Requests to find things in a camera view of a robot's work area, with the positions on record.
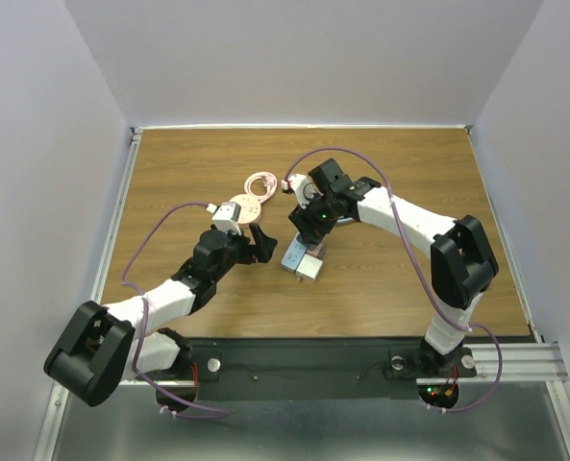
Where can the white cube adapter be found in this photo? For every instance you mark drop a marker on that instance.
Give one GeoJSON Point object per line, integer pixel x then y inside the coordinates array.
{"type": "Point", "coordinates": [309, 268]}

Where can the blue power strip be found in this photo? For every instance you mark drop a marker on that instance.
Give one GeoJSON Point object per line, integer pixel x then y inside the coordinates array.
{"type": "Point", "coordinates": [294, 254]}

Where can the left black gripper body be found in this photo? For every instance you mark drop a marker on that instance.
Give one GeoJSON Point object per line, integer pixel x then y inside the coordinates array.
{"type": "Point", "coordinates": [237, 240]}

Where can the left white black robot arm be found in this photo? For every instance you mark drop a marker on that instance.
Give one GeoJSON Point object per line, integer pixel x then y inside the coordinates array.
{"type": "Point", "coordinates": [104, 344]}

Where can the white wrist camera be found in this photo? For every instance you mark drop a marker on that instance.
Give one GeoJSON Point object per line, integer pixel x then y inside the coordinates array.
{"type": "Point", "coordinates": [225, 217]}
{"type": "Point", "coordinates": [301, 187]}

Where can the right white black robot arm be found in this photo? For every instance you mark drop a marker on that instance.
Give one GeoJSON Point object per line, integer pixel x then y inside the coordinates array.
{"type": "Point", "coordinates": [462, 262]}

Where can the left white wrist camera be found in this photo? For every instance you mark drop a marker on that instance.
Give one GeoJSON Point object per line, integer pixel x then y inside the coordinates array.
{"type": "Point", "coordinates": [225, 217]}

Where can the pink cube adapter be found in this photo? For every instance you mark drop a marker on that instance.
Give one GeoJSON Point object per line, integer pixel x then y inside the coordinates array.
{"type": "Point", "coordinates": [317, 251]}

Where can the dark green cube socket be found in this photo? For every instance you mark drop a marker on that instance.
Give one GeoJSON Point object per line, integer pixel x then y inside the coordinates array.
{"type": "Point", "coordinates": [309, 240]}

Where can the pink round power strip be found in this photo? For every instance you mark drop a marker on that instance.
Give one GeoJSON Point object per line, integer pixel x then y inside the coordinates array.
{"type": "Point", "coordinates": [250, 209]}

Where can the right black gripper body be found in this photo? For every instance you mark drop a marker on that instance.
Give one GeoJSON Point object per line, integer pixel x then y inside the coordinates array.
{"type": "Point", "coordinates": [318, 212]}

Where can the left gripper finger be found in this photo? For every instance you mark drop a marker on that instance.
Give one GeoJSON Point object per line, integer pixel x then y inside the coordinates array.
{"type": "Point", "coordinates": [264, 246]}
{"type": "Point", "coordinates": [246, 254]}

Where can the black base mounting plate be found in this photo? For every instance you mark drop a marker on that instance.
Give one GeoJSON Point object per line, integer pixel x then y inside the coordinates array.
{"type": "Point", "coordinates": [313, 368]}

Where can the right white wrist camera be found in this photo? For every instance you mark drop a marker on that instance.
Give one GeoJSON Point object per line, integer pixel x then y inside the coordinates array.
{"type": "Point", "coordinates": [301, 187]}

